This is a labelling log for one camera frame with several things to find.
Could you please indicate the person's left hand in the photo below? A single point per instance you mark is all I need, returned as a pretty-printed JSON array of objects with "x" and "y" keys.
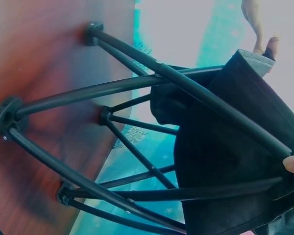
[{"x": 258, "y": 22}]

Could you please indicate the person's left fingers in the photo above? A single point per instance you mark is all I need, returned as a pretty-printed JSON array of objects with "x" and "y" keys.
[{"x": 264, "y": 45}]

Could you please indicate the black folding camping stool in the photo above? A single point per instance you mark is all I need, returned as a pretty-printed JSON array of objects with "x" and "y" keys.
[{"x": 223, "y": 147}]

